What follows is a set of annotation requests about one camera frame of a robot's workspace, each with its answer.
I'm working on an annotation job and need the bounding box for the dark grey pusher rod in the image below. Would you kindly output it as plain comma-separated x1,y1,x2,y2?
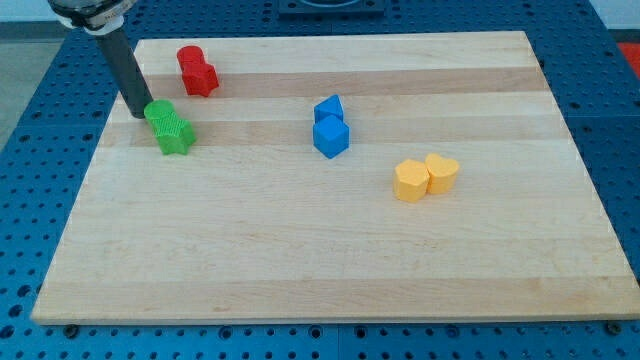
95,28,153,119

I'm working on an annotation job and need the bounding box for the green cylinder block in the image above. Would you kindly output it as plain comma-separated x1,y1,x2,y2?
144,100,176,133

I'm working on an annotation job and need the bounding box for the green star block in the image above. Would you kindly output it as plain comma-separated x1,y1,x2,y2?
151,114,196,155

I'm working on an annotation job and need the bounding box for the red star block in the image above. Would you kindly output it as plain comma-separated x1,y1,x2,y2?
182,63,219,97

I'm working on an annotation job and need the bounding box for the red cylinder block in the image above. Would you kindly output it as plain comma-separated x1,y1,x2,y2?
176,45,205,72

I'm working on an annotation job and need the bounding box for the wooden board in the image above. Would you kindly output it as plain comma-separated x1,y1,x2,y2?
32,31,639,325

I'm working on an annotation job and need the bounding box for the blue triangle block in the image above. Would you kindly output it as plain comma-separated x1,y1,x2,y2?
314,94,344,123

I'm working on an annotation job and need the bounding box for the blue cube block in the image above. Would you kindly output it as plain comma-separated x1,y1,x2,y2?
312,115,350,159

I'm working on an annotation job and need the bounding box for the yellow hexagon block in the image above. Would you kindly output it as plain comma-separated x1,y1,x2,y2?
393,159,430,202

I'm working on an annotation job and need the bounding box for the yellow heart block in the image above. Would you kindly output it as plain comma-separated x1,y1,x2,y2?
425,153,460,194

